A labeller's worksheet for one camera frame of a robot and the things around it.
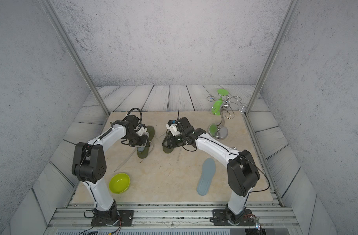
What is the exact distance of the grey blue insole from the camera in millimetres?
836

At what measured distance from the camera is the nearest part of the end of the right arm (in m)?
0.62

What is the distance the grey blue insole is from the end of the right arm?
28 cm
